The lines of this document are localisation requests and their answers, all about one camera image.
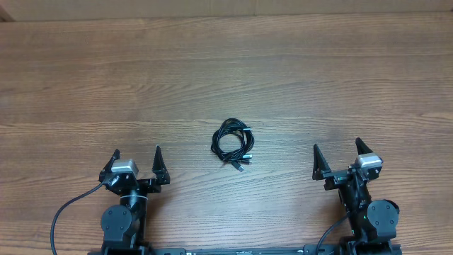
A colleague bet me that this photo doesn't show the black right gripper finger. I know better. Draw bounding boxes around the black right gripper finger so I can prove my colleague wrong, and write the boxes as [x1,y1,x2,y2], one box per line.
[355,137,373,155]
[312,144,331,180]

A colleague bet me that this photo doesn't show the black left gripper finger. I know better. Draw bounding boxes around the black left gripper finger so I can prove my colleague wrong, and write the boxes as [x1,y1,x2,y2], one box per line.
[98,149,120,181]
[152,145,170,185]

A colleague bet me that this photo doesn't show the black usb cables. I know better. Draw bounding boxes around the black usb cables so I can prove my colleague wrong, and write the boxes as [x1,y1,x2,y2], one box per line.
[210,118,256,173]

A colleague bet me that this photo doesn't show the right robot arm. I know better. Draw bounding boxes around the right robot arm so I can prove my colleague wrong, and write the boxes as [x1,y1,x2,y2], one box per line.
[312,137,402,255]

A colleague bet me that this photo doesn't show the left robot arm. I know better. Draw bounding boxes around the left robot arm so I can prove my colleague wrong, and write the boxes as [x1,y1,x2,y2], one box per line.
[99,147,171,254]

